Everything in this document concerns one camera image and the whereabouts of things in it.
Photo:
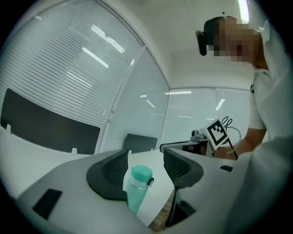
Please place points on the green water bottle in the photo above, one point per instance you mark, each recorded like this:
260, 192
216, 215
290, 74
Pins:
136, 198

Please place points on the person's white shirt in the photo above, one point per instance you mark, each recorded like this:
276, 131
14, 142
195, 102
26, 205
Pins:
274, 96

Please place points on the person's right forearm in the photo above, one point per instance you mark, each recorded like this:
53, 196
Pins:
247, 141

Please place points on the ceiling light strip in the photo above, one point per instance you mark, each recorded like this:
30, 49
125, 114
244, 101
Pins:
243, 10

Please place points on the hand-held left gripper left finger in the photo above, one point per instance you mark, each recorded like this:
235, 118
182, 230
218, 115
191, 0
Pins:
75, 194

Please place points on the person's head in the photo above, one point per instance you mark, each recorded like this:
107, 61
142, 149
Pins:
238, 38

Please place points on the green plastic bottle cap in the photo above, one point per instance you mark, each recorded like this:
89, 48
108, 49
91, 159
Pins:
140, 174

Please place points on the black head-mounted camera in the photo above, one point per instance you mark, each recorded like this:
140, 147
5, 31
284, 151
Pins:
202, 43

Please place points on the grey gripper-mounted camera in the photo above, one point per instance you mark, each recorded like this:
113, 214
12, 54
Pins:
197, 134

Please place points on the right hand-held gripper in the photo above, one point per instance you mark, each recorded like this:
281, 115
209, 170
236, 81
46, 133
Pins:
217, 134

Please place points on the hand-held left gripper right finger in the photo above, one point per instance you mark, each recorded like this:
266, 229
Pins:
206, 194

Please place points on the dark grey desk partition panel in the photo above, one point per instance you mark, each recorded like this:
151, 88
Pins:
45, 123
142, 142

